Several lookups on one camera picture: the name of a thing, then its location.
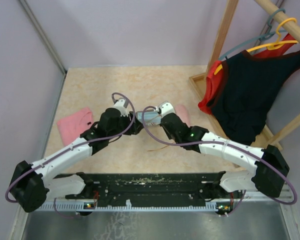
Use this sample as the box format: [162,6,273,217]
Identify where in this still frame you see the pink folded garment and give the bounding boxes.
[56,107,94,147]

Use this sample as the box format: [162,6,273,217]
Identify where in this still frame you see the pink glasses case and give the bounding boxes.
[174,104,191,127]

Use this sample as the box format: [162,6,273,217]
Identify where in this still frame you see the navy tank top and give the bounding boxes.
[210,50,300,146]

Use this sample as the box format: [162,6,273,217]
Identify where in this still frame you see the red tank top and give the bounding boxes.
[198,33,297,115]

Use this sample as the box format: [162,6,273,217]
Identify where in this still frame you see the teal hanger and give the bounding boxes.
[218,7,286,61]

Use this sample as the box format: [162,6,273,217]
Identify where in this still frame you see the orange sunglasses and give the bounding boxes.
[146,113,171,152]

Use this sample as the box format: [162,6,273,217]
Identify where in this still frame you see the newspaper print glasses case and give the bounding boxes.
[143,109,162,126]

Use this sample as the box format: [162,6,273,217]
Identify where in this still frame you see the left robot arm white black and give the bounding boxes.
[7,107,142,213]

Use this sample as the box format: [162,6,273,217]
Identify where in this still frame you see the yellow hanger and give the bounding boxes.
[213,17,299,75]

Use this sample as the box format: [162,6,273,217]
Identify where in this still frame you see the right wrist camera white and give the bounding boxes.
[156,101,176,118]

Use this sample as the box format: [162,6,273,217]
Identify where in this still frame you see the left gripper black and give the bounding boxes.
[108,111,145,140]

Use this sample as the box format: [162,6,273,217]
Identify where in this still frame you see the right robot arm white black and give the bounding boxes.
[160,113,290,198]

